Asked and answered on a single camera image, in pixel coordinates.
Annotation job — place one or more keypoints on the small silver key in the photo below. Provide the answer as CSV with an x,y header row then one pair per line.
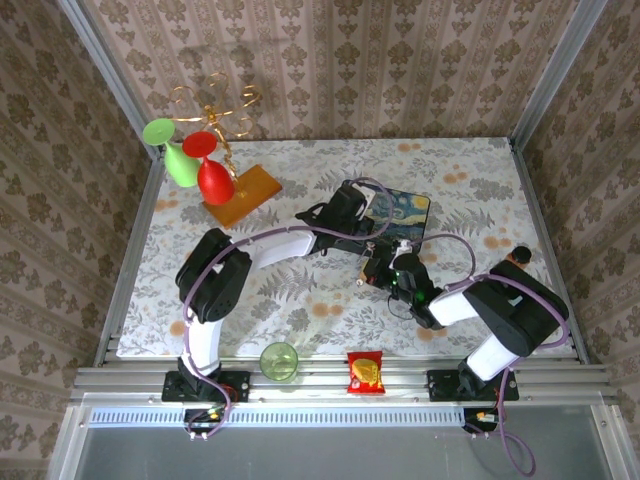
x,y
360,282

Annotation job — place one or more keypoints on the small brass padlock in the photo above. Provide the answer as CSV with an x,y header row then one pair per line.
x,y
371,247

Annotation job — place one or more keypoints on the starry night painted box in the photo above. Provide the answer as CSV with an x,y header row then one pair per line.
x,y
405,215

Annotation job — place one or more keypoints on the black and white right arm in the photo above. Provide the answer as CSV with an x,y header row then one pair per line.
x,y
520,310

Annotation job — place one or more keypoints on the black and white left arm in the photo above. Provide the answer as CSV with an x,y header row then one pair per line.
x,y
215,280

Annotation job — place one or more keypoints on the red snack packet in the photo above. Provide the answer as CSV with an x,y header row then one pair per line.
x,y
366,372

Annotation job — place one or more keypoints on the brown bottle with black cap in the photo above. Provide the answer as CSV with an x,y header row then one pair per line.
x,y
522,254

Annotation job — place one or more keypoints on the floral patterned table cover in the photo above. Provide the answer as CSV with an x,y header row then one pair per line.
x,y
450,165

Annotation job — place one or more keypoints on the green transparent cup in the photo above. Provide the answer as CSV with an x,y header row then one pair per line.
x,y
279,362

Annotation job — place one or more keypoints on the red plastic wine glass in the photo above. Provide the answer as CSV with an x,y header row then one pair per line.
x,y
215,182

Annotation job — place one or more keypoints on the green plastic wine glass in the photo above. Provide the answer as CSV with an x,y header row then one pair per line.
x,y
181,167

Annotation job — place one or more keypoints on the grey metal panel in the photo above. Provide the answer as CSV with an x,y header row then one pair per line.
x,y
320,455

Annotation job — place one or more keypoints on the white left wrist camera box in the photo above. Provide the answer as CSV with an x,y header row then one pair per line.
x,y
367,194

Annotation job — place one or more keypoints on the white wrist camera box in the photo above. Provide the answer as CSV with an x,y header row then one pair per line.
x,y
367,194
402,250

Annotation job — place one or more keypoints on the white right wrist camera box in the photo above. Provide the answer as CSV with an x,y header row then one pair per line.
x,y
402,250

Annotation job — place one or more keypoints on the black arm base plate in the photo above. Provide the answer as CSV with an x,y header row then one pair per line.
x,y
237,385
442,385

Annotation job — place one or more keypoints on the aluminium side rail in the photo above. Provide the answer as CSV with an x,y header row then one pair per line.
x,y
130,260
545,220

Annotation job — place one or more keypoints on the aluminium frame post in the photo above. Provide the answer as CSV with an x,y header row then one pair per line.
x,y
555,70
107,75

